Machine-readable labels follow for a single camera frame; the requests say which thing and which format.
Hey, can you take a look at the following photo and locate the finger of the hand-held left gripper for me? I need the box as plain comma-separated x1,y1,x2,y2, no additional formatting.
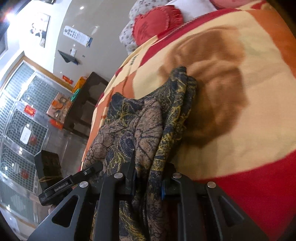
72,161,103,186

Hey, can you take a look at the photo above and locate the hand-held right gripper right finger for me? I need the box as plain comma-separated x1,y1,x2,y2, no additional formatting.
161,162,270,241

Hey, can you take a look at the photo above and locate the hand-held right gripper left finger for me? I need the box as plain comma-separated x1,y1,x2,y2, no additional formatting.
27,151,139,241

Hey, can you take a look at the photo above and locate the floral brocade shirt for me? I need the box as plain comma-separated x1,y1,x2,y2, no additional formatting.
81,66,198,241

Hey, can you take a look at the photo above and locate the red paper label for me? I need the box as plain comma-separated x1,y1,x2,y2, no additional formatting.
50,119,64,130
24,105,37,117

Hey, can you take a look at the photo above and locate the white paper note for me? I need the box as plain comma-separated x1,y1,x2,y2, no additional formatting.
20,127,33,143

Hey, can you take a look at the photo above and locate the orange patterned box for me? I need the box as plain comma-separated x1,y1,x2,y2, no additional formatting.
46,91,73,123

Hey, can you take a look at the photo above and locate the green object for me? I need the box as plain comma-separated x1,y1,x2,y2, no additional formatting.
70,89,81,102

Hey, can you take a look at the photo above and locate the dark wooden side table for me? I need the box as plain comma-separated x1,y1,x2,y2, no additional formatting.
63,71,110,139

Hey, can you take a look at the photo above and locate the orange bag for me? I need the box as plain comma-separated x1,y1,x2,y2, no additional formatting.
72,76,89,94

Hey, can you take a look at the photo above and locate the metal grille door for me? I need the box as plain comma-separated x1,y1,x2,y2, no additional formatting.
0,62,70,232

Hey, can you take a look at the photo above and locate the printed orange red blanket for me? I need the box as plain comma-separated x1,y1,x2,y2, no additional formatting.
81,0,296,241

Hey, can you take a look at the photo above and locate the floral padded headboard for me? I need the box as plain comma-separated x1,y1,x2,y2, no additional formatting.
119,0,176,55

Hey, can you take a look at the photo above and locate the red heart pillow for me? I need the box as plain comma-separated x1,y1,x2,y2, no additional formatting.
132,5,184,45
209,0,266,10

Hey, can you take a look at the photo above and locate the white pillow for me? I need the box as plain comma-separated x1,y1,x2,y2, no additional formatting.
166,0,218,22

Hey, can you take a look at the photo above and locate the wooden door frame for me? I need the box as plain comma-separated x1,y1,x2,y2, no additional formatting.
0,51,74,93

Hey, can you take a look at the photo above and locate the dark cloth on wall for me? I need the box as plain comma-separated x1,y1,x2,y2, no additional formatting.
58,50,79,64

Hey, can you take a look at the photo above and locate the white wall calendar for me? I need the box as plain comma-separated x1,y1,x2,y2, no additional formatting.
63,26,93,48

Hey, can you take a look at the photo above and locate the framed wall photo poster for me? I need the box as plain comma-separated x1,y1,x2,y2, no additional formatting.
30,13,51,48

